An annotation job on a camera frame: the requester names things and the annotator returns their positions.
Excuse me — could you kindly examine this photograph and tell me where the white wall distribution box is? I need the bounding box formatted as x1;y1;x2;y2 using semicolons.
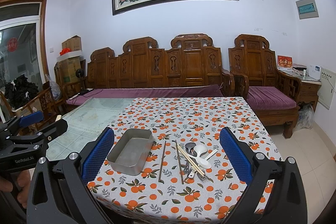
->
318;68;336;110

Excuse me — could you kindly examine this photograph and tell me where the large cardboard box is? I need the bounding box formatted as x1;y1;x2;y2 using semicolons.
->
58;57;81;84

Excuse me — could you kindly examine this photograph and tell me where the white router box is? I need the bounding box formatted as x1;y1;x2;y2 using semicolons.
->
307;64;321;81

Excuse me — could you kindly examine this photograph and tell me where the dark wooden chopstick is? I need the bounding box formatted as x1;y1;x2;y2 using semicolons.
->
158;141;166;183
174;140;184;185

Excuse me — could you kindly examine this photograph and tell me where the grey wall electrical panel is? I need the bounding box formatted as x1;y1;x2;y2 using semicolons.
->
295;0;319;19

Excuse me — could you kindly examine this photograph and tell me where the rectangular metal tray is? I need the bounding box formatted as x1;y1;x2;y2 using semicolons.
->
107;128;154;176

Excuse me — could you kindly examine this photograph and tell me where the orange print tablecloth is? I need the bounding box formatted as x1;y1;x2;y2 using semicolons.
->
87;97;281;223

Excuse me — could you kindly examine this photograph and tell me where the carved wooden armchair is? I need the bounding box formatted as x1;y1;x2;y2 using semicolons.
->
228;34;299;139

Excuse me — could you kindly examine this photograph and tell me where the white plastic soup spoon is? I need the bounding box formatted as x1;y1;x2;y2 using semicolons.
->
193;144;218;160

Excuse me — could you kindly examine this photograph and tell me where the red gift box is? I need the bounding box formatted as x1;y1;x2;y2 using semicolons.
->
277;55;293;69

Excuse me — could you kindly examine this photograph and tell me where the small black desk fan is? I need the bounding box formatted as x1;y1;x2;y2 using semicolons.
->
75;68;90;96

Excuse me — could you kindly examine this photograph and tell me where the person's left hand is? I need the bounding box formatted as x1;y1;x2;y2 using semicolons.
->
0;170;31;209

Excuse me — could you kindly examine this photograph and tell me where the wooden side table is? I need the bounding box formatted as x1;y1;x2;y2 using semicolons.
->
280;69;322;111

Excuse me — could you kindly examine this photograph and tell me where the metal spoon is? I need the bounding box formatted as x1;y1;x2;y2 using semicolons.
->
185;142;197;156

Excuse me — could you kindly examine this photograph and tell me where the carved wooden sofa bench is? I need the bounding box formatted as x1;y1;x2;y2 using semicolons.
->
55;34;235;98

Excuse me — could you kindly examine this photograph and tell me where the metal fork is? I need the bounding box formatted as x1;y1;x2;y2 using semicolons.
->
183;161;210;182

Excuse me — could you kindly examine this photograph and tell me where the cardboard box top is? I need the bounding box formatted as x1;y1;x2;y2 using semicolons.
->
62;35;82;51

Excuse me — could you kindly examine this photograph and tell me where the glass sliding door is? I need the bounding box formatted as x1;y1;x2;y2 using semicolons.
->
1;2;44;120

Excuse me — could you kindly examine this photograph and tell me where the purple armchair cushion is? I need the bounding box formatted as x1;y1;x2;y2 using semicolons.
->
246;86;297;111

